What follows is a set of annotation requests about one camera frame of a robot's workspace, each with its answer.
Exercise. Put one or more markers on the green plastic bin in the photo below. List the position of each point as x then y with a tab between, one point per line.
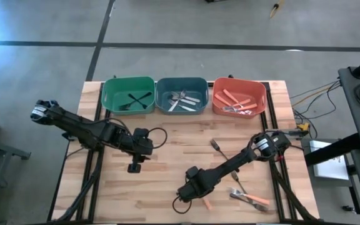
114	87

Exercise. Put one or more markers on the orange plastic bin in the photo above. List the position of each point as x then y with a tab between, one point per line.
252	89

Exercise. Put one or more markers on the black support beam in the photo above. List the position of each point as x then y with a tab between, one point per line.
333	148

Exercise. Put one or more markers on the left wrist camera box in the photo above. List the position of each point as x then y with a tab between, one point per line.
140	132

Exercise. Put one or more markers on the yellow connector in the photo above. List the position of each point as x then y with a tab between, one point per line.
303	126

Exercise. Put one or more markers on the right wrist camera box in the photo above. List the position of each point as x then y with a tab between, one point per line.
192	172

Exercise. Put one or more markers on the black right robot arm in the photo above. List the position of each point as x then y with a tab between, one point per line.
230	164

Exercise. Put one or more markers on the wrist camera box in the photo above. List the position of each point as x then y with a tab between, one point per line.
140	132
192	172

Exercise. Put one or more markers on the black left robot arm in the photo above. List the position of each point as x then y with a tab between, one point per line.
83	129

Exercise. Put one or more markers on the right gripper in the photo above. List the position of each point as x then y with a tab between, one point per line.
200	186

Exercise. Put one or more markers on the black aluminium table frame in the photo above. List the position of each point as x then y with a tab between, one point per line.
270	107

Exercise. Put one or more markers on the small black floor object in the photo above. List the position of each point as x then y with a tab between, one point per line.
347	208

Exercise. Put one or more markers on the dark teal plastic bin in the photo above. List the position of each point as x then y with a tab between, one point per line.
195	86

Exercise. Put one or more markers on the white paper tray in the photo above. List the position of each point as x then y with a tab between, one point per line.
330	165

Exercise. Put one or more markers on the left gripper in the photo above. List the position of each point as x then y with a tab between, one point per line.
142	148

